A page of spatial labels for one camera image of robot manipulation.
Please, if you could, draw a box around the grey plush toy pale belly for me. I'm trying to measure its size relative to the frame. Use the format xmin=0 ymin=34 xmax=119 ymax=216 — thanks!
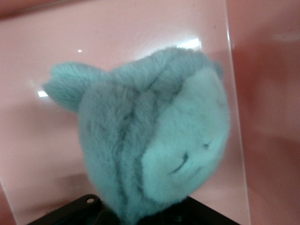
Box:
xmin=42 ymin=46 xmax=232 ymax=225

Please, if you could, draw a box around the pink plastic box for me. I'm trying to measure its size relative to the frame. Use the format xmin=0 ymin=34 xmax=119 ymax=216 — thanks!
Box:
xmin=0 ymin=0 xmax=300 ymax=225

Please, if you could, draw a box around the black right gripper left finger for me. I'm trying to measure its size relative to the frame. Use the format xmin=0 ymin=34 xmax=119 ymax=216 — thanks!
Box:
xmin=27 ymin=194 xmax=120 ymax=225

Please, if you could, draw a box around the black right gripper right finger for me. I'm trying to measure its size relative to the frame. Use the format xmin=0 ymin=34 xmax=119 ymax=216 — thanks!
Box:
xmin=140 ymin=196 xmax=236 ymax=225

